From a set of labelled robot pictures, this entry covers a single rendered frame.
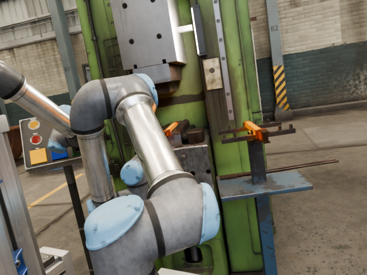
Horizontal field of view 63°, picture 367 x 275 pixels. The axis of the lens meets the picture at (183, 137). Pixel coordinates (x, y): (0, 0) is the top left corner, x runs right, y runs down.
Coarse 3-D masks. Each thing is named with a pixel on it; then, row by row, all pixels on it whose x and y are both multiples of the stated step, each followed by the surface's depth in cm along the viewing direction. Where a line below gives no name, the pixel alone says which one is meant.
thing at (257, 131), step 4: (248, 124) 141; (252, 124) 139; (248, 128) 141; (252, 128) 131; (256, 128) 129; (260, 128) 127; (256, 132) 121; (260, 132) 121; (264, 132) 113; (268, 132) 113; (256, 136) 121; (260, 136) 121; (264, 136) 114; (260, 140) 120; (264, 140) 115; (268, 140) 114
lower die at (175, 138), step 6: (162, 126) 205; (168, 126) 193; (180, 126) 183; (186, 126) 189; (174, 132) 165; (180, 132) 164; (168, 138) 165; (174, 138) 164; (180, 138) 164; (174, 144) 165
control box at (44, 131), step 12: (24, 120) 157; (36, 120) 158; (24, 132) 155; (36, 132) 156; (48, 132) 157; (24, 144) 152; (36, 144) 153; (24, 156) 150; (48, 156) 152; (72, 156) 154; (36, 168) 150; (48, 168) 155
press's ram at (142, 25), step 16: (112, 0) 154; (128, 0) 153; (144, 0) 152; (160, 0) 150; (176, 0) 185; (128, 16) 154; (144, 16) 153; (160, 16) 152; (176, 16) 175; (128, 32) 156; (144, 32) 155; (160, 32) 154; (176, 32) 166; (128, 48) 158; (144, 48) 157; (160, 48) 155; (176, 48) 158; (128, 64) 159; (144, 64) 158
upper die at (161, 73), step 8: (160, 64) 157; (168, 64) 157; (176, 64) 183; (136, 72) 160; (144, 72) 159; (152, 72) 159; (160, 72) 158; (168, 72) 157; (176, 72) 179; (152, 80) 159; (160, 80) 159; (168, 80) 158; (176, 80) 186
